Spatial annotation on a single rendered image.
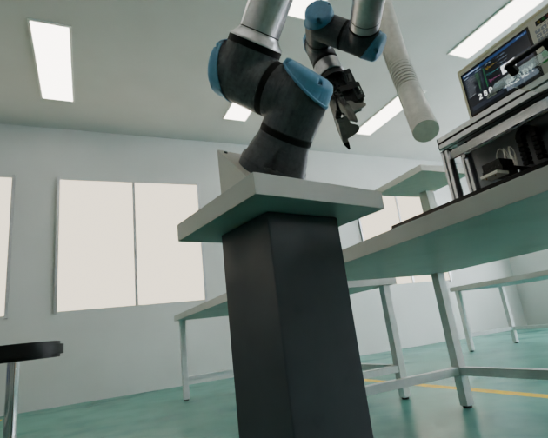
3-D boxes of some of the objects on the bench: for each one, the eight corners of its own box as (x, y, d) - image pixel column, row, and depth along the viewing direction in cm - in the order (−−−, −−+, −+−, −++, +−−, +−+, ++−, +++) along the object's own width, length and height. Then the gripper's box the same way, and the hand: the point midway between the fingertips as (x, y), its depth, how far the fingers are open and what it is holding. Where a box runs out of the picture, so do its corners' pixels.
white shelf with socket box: (441, 254, 189) (420, 163, 201) (390, 268, 221) (374, 189, 233) (492, 251, 204) (470, 168, 216) (437, 265, 236) (420, 192, 248)
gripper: (352, 46, 106) (382, 109, 100) (344, 92, 124) (369, 147, 118) (322, 56, 105) (350, 119, 99) (317, 100, 124) (341, 155, 118)
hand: (350, 137), depth 109 cm, fingers open, 14 cm apart
